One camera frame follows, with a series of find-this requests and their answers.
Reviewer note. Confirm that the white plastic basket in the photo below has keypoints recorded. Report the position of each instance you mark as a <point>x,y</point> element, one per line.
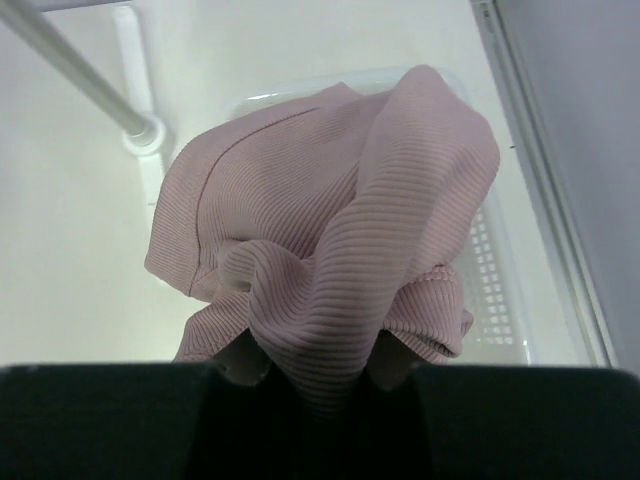
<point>505,331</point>

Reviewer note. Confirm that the white clothes rack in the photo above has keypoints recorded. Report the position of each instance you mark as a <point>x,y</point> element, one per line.
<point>144,134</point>

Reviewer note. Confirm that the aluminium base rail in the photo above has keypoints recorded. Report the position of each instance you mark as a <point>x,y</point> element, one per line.
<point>587,326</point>

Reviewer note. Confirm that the mauve pink tank top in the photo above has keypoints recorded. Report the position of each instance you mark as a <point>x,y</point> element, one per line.
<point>317,223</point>

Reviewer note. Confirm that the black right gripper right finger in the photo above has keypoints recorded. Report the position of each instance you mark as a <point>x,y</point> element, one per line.
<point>489,422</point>

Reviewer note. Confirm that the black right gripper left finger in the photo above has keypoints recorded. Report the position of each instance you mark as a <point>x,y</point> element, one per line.
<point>142,421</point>

